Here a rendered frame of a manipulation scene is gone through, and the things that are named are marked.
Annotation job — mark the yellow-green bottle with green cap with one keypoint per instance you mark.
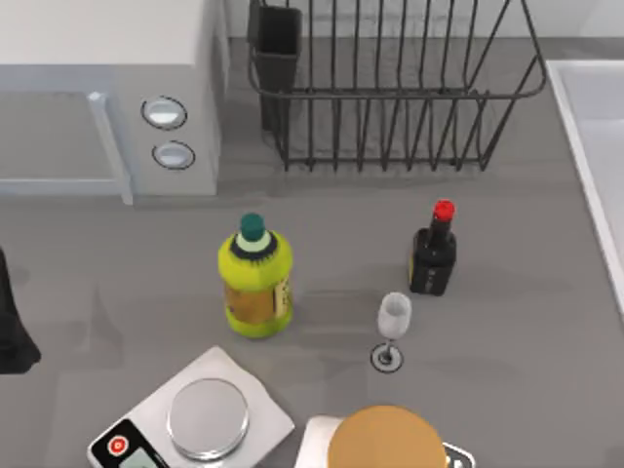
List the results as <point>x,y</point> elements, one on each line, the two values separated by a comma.
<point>256,283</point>

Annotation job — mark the large microwave knob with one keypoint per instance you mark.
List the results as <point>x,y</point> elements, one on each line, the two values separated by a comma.
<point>164,112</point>

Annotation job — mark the small microwave knob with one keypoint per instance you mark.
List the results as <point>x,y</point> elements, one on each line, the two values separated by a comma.
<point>173,155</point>

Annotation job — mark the round brown bread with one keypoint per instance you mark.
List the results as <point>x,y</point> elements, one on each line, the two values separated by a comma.
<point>387,439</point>

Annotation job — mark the black cutlery holder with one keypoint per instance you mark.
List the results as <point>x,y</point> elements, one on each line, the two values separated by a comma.
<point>275,58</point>

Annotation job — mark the dark bottle with red cap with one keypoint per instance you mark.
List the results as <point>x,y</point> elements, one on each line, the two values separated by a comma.
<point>433,258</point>

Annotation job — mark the pale microwave oven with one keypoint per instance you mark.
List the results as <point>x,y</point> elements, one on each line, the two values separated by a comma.
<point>73,73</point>

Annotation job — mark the white kitchen scale round plate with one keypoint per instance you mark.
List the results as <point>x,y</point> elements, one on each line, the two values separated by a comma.
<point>195,414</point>

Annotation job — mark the clear wine glass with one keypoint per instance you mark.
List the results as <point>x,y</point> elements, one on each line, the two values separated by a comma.
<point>394,317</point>

